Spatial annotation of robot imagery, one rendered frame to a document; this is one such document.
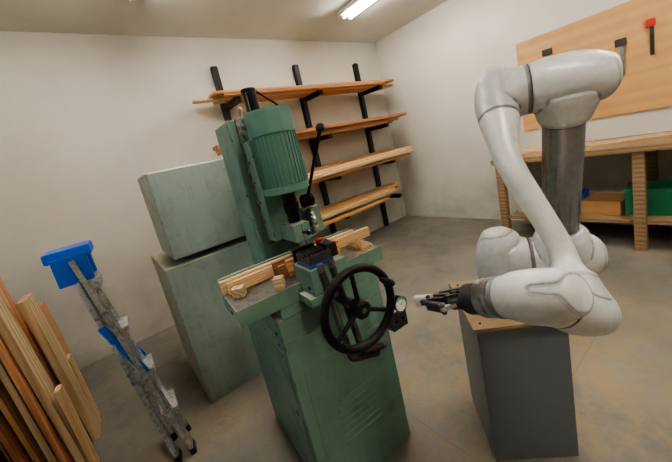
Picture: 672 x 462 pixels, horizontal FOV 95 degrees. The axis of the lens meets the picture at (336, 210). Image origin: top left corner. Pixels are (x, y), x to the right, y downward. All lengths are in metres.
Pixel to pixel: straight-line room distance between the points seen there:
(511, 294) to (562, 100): 0.52
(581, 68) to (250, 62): 3.39
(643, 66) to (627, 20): 0.40
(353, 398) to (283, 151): 0.99
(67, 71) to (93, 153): 0.67
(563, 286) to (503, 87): 0.53
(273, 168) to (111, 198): 2.39
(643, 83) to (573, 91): 2.83
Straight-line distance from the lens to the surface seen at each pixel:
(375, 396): 1.49
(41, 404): 2.27
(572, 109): 1.01
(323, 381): 1.29
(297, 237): 1.19
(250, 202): 1.35
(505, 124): 0.91
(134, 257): 3.41
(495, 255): 1.26
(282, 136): 1.14
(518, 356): 1.39
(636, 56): 3.83
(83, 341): 3.57
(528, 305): 0.70
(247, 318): 1.07
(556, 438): 1.67
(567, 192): 1.15
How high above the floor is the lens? 1.31
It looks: 11 degrees down
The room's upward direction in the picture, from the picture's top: 13 degrees counter-clockwise
